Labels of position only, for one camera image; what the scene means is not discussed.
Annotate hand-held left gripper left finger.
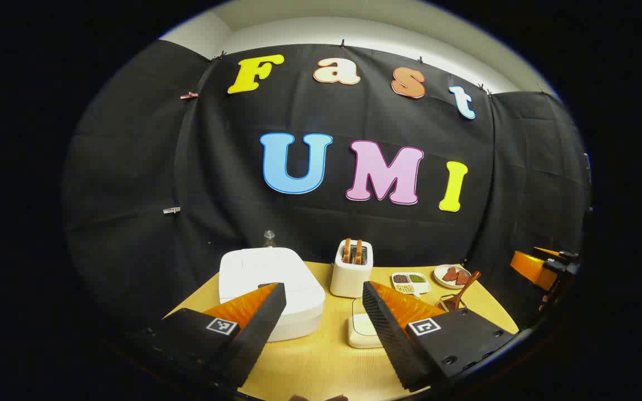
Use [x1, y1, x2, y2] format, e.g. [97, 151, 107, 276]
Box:
[132, 282, 287, 389]

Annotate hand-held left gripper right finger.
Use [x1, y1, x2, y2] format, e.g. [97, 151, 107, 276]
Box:
[362, 281, 519, 390]

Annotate white rice cooker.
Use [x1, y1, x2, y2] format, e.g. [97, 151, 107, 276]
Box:
[218, 247, 326, 343]

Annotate brown wooden spoon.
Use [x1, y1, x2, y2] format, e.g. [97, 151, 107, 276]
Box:
[442, 271, 482, 311]

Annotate clear glass container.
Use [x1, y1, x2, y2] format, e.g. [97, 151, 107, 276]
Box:
[347, 297, 384, 349]

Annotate white divided grain dish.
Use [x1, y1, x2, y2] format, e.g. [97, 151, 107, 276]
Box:
[391, 271, 431, 295]

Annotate white toaster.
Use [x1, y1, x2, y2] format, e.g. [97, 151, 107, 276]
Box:
[330, 239, 374, 299]

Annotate small white round plate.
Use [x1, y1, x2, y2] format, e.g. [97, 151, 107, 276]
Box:
[434, 264, 472, 289]

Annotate black backdrop cloth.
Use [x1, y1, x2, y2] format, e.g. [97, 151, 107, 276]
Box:
[62, 40, 592, 357]

